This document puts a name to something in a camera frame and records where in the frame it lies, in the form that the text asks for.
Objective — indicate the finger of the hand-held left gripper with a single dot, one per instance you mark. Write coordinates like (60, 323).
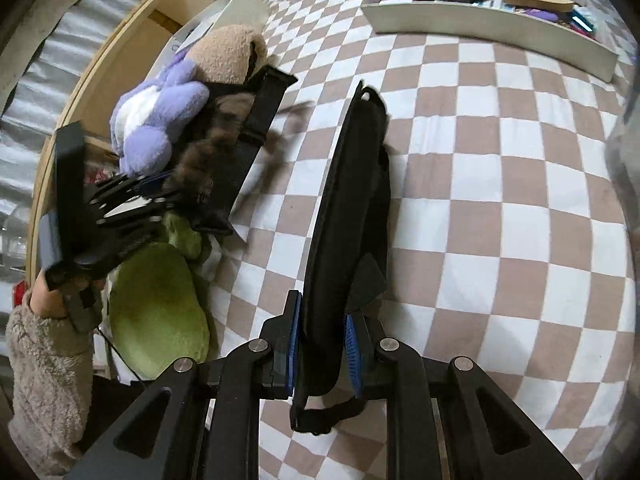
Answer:
(125, 187)
(125, 235)

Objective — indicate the checkered blanket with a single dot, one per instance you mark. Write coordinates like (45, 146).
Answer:
(500, 185)

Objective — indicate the brown furry plush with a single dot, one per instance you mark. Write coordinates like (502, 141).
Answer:
(210, 145)

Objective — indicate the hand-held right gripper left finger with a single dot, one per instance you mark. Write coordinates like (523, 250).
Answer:
(294, 350)

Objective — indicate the purple plush toy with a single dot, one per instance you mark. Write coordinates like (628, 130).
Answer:
(145, 140)

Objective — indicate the grey tray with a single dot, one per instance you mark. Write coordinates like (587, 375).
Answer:
(500, 22)

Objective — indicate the green plush toy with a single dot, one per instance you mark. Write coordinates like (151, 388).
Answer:
(155, 310)

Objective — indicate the black pouch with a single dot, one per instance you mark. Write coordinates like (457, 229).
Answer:
(345, 210)

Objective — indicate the white box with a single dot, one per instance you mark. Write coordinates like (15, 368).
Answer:
(235, 7)

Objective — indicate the person's left forearm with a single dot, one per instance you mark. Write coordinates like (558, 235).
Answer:
(45, 385)

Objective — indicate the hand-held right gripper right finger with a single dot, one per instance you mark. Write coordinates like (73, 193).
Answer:
(352, 355)

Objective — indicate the beige plush toy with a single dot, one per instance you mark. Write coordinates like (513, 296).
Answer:
(220, 55)

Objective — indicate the louvered closet door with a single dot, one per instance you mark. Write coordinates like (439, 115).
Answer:
(50, 60)

